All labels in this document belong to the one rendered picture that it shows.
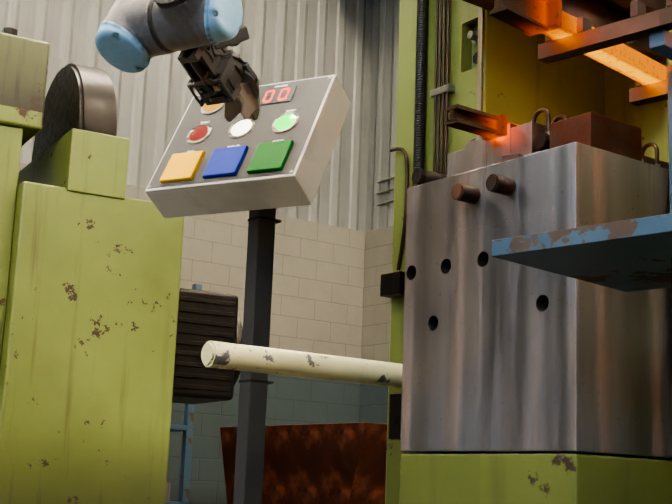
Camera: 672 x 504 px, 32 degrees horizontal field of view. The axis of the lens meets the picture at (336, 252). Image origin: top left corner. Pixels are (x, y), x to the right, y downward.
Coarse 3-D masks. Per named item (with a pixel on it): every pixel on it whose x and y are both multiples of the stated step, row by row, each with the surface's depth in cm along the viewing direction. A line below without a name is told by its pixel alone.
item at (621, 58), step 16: (496, 0) 134; (512, 0) 134; (528, 0) 137; (544, 0) 139; (560, 0) 139; (496, 16) 134; (512, 16) 134; (528, 16) 136; (544, 16) 139; (560, 16) 138; (528, 32) 139; (544, 32) 141; (560, 32) 141; (576, 32) 142; (608, 48) 147; (624, 48) 150; (608, 64) 151; (624, 64) 151; (640, 64) 152; (656, 64) 155; (640, 80) 156; (656, 80) 156
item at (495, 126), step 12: (456, 108) 186; (468, 108) 187; (456, 120) 185; (468, 120) 187; (480, 120) 189; (492, 120) 191; (504, 120) 190; (480, 132) 190; (492, 132) 189; (504, 132) 190
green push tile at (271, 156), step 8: (264, 144) 220; (272, 144) 219; (280, 144) 218; (288, 144) 217; (256, 152) 220; (264, 152) 219; (272, 152) 218; (280, 152) 217; (288, 152) 216; (256, 160) 218; (264, 160) 217; (272, 160) 216; (280, 160) 215; (248, 168) 217; (256, 168) 216; (264, 168) 215; (272, 168) 215; (280, 168) 214
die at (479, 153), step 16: (512, 128) 190; (528, 128) 187; (544, 128) 188; (480, 144) 195; (496, 144) 192; (512, 144) 189; (528, 144) 186; (448, 160) 201; (464, 160) 198; (480, 160) 195; (496, 160) 191; (448, 176) 201
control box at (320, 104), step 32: (288, 96) 229; (320, 96) 225; (192, 128) 236; (224, 128) 231; (256, 128) 226; (288, 128) 222; (320, 128) 221; (288, 160) 215; (320, 160) 220; (160, 192) 226; (192, 192) 224; (224, 192) 221; (256, 192) 218; (288, 192) 216
